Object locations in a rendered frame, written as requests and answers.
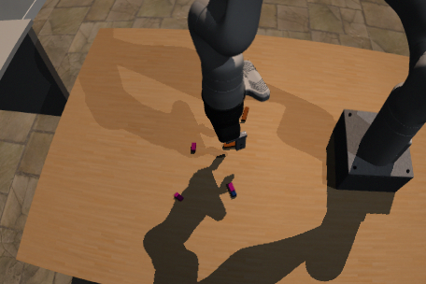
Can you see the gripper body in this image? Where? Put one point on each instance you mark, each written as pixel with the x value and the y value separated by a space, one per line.
pixel 225 108

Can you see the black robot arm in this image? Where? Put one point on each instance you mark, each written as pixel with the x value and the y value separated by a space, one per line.
pixel 230 34

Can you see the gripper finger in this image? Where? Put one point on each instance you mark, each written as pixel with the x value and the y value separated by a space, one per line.
pixel 240 142

